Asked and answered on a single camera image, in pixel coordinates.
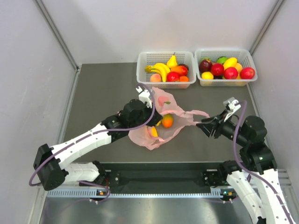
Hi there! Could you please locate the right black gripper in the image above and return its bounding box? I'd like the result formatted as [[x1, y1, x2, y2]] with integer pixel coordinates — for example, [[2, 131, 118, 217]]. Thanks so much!
[[196, 108, 249, 146]]

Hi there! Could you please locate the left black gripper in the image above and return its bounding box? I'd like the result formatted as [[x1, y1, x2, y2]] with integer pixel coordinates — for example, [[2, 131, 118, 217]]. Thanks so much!
[[129, 101, 163, 129]]

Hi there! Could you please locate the green orange mango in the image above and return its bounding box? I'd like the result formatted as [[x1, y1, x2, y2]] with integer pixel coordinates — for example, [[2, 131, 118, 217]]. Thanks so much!
[[161, 114, 173, 128]]

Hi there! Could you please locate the pink plastic bag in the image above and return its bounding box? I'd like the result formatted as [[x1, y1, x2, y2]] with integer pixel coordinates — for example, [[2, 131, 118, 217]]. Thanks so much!
[[128, 87, 209, 150]]

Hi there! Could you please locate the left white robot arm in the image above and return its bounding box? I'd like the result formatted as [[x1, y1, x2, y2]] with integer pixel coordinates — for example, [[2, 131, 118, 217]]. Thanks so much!
[[33, 99, 162, 191]]

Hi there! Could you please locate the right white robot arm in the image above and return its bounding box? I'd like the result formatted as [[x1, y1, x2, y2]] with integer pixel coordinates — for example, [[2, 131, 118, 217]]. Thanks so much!
[[196, 114, 295, 224]]

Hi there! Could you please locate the yellow orange fruit in bag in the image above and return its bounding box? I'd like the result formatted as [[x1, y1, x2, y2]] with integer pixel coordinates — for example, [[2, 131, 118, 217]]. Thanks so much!
[[149, 126, 158, 137]]

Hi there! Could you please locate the peach fruit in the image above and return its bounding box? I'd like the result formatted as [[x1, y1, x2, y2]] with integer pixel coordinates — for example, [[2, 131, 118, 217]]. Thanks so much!
[[150, 73, 162, 83]]

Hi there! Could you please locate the red apple in left basket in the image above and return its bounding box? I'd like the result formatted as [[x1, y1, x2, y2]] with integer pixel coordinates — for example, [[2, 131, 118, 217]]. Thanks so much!
[[166, 71, 180, 82]]

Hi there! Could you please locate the orange tangerine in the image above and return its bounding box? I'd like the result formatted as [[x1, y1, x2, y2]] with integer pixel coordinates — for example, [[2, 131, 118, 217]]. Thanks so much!
[[179, 76, 189, 82]]

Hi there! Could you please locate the yellow banana bunch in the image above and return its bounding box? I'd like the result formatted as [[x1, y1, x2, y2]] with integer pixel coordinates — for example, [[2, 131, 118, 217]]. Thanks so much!
[[145, 63, 171, 82]]

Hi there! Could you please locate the yellow lemon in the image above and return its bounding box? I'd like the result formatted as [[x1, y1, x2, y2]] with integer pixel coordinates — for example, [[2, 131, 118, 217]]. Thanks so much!
[[201, 71, 214, 80]]

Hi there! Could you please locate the red apple front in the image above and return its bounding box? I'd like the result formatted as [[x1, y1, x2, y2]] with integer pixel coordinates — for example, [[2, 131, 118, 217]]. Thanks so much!
[[223, 67, 238, 79]]

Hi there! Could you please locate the red apple middle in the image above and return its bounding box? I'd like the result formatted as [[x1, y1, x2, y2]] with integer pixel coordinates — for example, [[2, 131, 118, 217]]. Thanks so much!
[[210, 63, 224, 77]]

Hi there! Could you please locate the yellow pear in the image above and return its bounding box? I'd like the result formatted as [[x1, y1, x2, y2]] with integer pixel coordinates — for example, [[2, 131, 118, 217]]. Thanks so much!
[[166, 53, 178, 69]]

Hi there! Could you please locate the dark plum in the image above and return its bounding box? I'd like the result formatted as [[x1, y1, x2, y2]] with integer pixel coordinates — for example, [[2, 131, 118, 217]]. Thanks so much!
[[178, 63, 189, 70]]

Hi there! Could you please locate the dark red apple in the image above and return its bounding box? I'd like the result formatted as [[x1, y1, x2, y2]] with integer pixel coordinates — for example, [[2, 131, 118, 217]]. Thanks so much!
[[199, 59, 213, 73]]

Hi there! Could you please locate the left white plastic basket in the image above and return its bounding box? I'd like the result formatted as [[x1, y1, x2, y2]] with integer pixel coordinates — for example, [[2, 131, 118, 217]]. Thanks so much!
[[136, 51, 196, 89]]

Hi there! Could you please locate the white plastic basket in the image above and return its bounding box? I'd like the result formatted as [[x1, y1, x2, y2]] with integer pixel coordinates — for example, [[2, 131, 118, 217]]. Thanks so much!
[[194, 49, 257, 87], [136, 51, 196, 89]]

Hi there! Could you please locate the red apple right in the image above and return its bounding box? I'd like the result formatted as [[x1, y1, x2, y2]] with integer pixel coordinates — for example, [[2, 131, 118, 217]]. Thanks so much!
[[240, 67, 255, 79]]

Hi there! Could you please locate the yellow mango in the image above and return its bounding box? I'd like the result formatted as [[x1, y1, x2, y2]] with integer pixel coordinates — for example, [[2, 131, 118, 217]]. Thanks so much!
[[223, 57, 238, 70]]

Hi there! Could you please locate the green lime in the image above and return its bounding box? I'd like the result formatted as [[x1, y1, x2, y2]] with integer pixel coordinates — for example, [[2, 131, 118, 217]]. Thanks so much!
[[216, 56, 228, 64]]

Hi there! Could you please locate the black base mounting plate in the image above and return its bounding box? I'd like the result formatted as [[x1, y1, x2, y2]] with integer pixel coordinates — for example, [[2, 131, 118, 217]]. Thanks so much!
[[93, 162, 229, 193]]

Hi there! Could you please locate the right white plastic basket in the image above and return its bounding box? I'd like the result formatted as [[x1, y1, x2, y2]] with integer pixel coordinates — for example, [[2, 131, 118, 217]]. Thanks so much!
[[194, 49, 257, 87]]

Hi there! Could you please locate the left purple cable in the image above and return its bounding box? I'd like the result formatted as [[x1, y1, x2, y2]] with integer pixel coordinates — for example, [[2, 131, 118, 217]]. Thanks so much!
[[28, 83, 156, 187]]

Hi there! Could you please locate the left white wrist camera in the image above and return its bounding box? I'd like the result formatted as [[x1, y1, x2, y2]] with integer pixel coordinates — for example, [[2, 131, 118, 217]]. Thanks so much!
[[135, 85, 153, 109]]

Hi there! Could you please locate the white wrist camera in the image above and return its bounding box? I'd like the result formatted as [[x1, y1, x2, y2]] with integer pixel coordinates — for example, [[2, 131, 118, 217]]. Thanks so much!
[[223, 97, 241, 122], [135, 85, 153, 109]]

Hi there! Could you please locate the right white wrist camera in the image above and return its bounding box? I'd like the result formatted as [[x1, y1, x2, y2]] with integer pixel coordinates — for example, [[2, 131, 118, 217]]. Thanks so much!
[[223, 97, 241, 122]]

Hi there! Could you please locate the grey slotted cable duct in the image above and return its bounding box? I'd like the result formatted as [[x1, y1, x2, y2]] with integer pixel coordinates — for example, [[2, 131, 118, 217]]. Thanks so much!
[[46, 187, 236, 198]]

